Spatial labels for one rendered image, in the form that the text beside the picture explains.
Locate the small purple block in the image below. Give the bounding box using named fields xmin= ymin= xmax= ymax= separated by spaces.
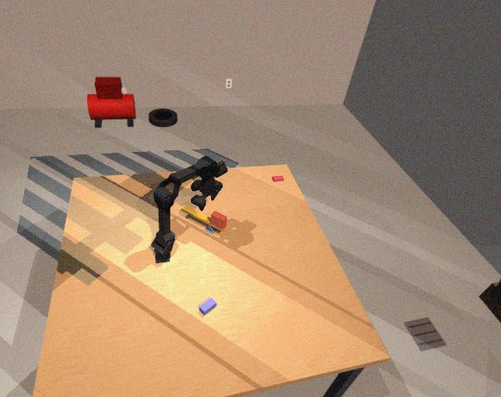
xmin=199 ymin=297 xmax=217 ymax=316

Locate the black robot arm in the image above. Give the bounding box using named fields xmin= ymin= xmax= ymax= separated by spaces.
xmin=151 ymin=156 xmax=228 ymax=263

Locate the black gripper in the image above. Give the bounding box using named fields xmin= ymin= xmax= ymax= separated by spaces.
xmin=191 ymin=180 xmax=223 ymax=211

